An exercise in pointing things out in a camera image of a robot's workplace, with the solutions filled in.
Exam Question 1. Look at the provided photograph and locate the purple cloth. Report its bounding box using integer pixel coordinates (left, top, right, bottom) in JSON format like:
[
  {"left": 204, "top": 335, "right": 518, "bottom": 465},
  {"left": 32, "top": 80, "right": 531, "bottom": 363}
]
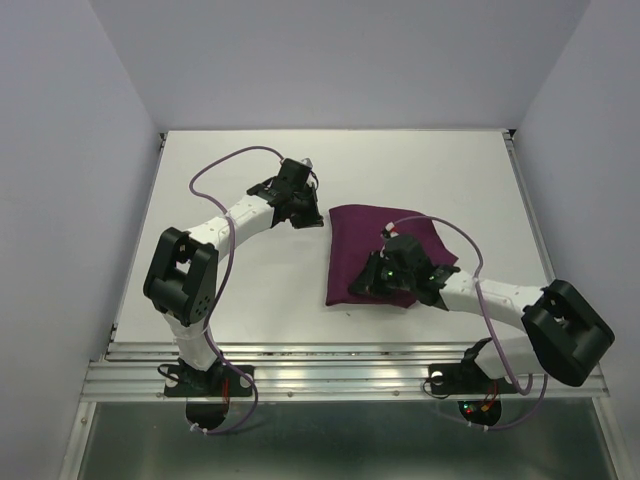
[{"left": 324, "top": 203, "right": 460, "bottom": 309}]

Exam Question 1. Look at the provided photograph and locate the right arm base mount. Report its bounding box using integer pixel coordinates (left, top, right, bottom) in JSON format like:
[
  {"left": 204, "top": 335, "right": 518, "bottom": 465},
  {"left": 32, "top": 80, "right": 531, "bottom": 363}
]
[{"left": 421, "top": 338, "right": 516, "bottom": 430}]

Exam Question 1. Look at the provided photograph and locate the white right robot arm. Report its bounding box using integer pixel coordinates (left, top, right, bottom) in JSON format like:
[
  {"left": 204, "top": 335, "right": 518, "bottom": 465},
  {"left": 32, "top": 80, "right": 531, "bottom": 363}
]
[{"left": 349, "top": 234, "right": 615, "bottom": 395}]

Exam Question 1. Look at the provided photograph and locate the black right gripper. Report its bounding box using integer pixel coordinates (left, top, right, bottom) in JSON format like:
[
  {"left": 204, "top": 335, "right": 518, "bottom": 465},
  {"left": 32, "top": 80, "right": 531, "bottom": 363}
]
[{"left": 349, "top": 249, "right": 414, "bottom": 296}]

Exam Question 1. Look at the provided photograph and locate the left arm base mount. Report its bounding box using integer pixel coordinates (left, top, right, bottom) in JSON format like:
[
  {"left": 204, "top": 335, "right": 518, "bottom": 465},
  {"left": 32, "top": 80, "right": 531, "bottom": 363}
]
[{"left": 156, "top": 359, "right": 259, "bottom": 436}]

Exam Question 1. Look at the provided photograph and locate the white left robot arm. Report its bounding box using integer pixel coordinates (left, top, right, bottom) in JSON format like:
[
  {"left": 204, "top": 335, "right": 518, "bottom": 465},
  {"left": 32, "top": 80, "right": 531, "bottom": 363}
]
[{"left": 143, "top": 158, "right": 323, "bottom": 394}]

